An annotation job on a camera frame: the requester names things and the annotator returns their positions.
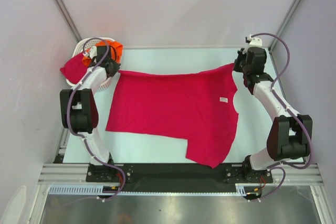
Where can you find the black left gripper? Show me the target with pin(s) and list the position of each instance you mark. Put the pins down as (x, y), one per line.
(115, 68)

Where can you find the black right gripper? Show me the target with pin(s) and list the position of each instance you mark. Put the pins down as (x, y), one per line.
(237, 67)

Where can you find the orange t shirt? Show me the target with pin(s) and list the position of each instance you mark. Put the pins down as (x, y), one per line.
(116, 53)

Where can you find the pink t shirt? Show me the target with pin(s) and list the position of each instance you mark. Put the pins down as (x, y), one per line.
(197, 107)
(75, 68)

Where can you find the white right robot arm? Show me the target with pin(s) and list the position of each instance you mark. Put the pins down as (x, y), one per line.
(290, 134)

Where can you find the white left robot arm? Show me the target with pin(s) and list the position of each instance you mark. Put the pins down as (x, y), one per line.
(79, 111)

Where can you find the white perforated laundry basket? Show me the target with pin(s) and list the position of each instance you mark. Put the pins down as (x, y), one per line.
(84, 44)

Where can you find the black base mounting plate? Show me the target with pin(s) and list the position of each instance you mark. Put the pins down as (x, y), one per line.
(175, 175)

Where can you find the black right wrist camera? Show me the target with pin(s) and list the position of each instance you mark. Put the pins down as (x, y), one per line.
(256, 59)

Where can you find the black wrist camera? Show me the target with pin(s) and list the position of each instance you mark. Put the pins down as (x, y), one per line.
(256, 59)
(96, 53)

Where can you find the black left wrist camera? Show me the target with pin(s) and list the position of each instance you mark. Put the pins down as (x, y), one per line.
(96, 53)

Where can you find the aluminium left corner post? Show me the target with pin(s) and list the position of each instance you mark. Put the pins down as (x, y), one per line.
(68, 19)

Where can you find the aluminium corner post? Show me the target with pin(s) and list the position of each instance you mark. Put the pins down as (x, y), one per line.
(288, 17)
(68, 19)

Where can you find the aluminium right corner post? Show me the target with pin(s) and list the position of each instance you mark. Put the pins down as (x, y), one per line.
(288, 17)

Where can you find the aluminium front frame rail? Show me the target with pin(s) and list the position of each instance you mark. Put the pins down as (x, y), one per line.
(75, 174)

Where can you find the white slotted cable duct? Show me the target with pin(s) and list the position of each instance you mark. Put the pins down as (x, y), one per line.
(104, 190)

